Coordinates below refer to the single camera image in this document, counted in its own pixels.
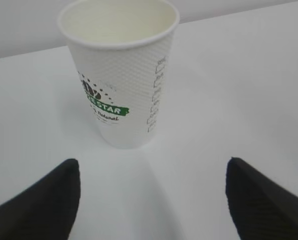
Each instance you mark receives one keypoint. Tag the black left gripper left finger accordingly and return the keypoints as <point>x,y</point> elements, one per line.
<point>46,210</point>

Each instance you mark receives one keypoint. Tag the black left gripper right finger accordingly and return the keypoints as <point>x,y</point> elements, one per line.
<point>260,208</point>

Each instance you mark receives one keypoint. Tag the white paper cup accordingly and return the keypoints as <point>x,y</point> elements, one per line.
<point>121,49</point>

